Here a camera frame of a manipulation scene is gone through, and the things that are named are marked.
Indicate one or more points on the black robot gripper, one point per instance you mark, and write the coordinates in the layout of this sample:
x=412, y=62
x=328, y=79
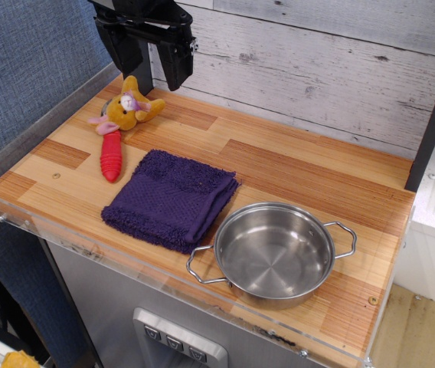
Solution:
x=121, y=24

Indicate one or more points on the stainless steel pot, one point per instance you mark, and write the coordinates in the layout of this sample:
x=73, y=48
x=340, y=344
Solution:
x=275, y=255

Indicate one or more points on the brown plush bunny toy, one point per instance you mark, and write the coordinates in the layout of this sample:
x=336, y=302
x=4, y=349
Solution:
x=127, y=109

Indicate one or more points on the purple folded towel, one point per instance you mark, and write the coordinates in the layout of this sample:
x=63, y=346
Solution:
x=170, y=201

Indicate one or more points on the clear acrylic table guard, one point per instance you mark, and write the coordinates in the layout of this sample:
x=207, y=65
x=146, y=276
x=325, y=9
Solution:
x=172, y=264

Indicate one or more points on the stainless steel cabinet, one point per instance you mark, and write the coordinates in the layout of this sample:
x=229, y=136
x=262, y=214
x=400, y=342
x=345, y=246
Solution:
x=106, y=295

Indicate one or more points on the grey dispenser button panel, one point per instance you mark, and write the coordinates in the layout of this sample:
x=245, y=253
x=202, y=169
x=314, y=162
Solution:
x=166, y=344

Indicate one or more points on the yellow black object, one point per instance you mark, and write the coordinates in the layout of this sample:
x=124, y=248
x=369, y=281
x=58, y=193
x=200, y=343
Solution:
x=19, y=359

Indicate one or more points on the dark grey left post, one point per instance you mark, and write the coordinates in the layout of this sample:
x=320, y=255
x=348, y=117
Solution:
x=143, y=76

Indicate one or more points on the red handled spoon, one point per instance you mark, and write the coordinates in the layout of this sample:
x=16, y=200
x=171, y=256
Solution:
x=111, y=157

